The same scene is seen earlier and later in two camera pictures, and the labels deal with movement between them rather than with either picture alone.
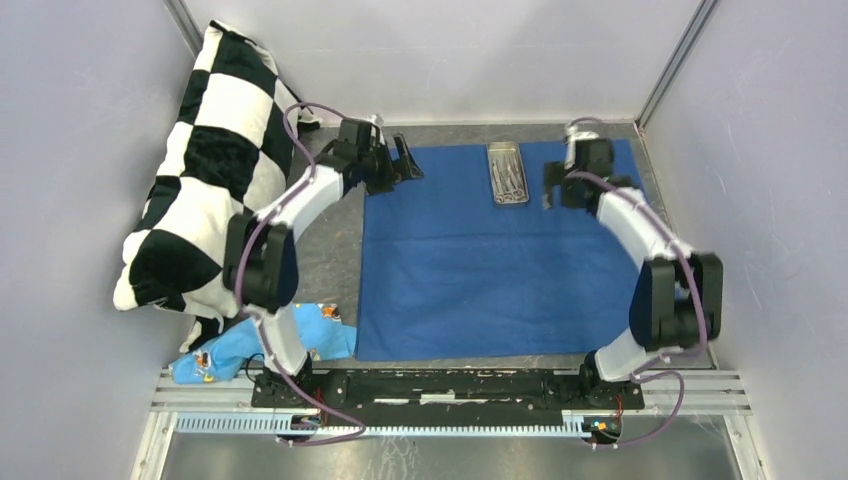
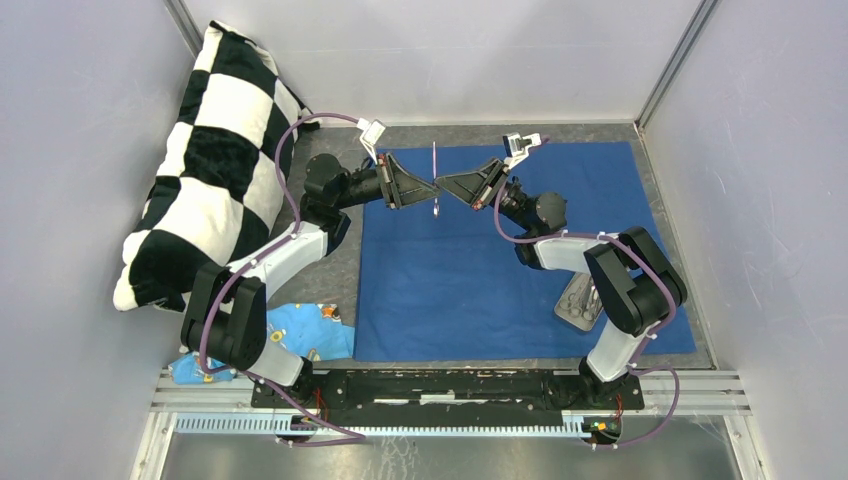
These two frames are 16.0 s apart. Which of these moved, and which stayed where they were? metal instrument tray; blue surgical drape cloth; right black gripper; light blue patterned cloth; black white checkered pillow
Moved: right black gripper; metal instrument tray
Stayed: blue surgical drape cloth; light blue patterned cloth; black white checkered pillow
